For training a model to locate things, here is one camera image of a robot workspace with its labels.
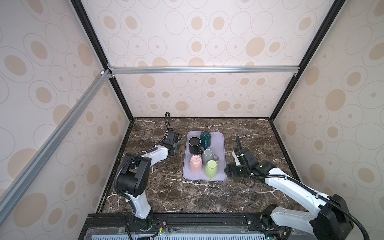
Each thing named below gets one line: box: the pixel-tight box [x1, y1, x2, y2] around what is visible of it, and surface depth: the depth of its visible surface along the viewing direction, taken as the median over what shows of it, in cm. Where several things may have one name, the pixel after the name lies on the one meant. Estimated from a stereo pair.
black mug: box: [188, 136, 204, 155], surface depth 97 cm
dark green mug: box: [200, 130, 212, 150], surface depth 99 cm
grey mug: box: [202, 148, 219, 166], surface depth 90 cm
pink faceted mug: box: [189, 154, 203, 174], surface depth 87 cm
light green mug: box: [204, 159, 220, 179], surface depth 86 cm
